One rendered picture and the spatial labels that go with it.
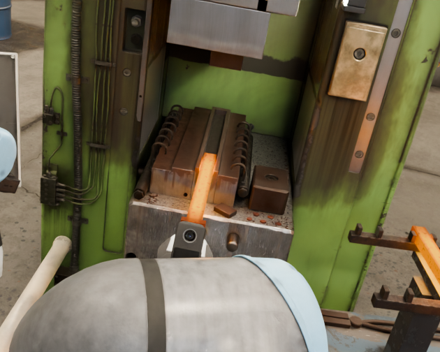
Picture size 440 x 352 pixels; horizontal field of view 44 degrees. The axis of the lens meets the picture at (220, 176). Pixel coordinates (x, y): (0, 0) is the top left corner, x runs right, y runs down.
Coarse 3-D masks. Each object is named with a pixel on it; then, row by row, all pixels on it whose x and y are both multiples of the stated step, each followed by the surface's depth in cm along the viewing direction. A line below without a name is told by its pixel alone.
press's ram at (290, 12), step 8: (208, 0) 108; (216, 0) 108; (224, 0) 108; (232, 0) 108; (240, 0) 108; (248, 0) 107; (256, 0) 107; (272, 0) 107; (280, 0) 107; (288, 0) 107; (296, 0) 107; (256, 8) 108; (272, 8) 108; (280, 8) 108; (288, 8) 107; (296, 8) 107
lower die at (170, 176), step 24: (192, 120) 152; (240, 120) 158; (192, 144) 138; (240, 144) 142; (168, 168) 126; (192, 168) 126; (216, 168) 126; (168, 192) 128; (192, 192) 128; (216, 192) 127
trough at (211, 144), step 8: (216, 112) 161; (224, 112) 161; (216, 120) 156; (224, 120) 157; (216, 128) 151; (208, 136) 143; (216, 136) 146; (208, 144) 141; (216, 144) 142; (208, 152) 136; (216, 152) 137; (216, 160) 131
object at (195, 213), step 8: (208, 160) 127; (200, 168) 122; (208, 168) 123; (200, 176) 119; (208, 176) 120; (200, 184) 115; (208, 184) 116; (200, 192) 112; (208, 192) 116; (192, 200) 109; (200, 200) 109; (192, 208) 106; (200, 208) 106; (192, 216) 103; (200, 216) 104
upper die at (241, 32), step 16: (176, 0) 109; (192, 0) 108; (176, 16) 110; (192, 16) 110; (208, 16) 109; (224, 16) 109; (240, 16) 109; (256, 16) 109; (176, 32) 111; (192, 32) 111; (208, 32) 111; (224, 32) 111; (240, 32) 110; (256, 32) 110; (208, 48) 112; (224, 48) 112; (240, 48) 112; (256, 48) 111
